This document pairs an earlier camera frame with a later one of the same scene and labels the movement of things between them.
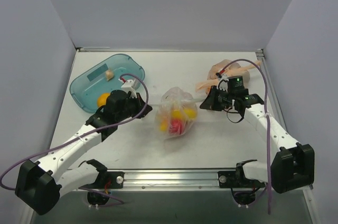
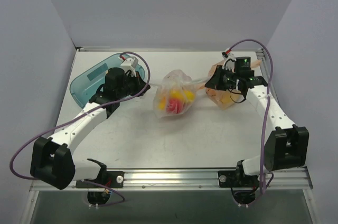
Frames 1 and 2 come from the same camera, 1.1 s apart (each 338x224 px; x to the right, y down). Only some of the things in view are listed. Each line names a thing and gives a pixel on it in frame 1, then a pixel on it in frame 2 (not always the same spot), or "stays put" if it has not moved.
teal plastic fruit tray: x=85 y=91 stays put
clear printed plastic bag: x=176 y=112 -> x=175 y=95
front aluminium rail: x=167 y=179 stays put
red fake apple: x=176 y=126 -> x=175 y=106
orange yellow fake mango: x=176 y=114 -> x=176 y=94
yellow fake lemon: x=190 y=113 -> x=189 y=95
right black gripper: x=213 y=100 -> x=218 y=79
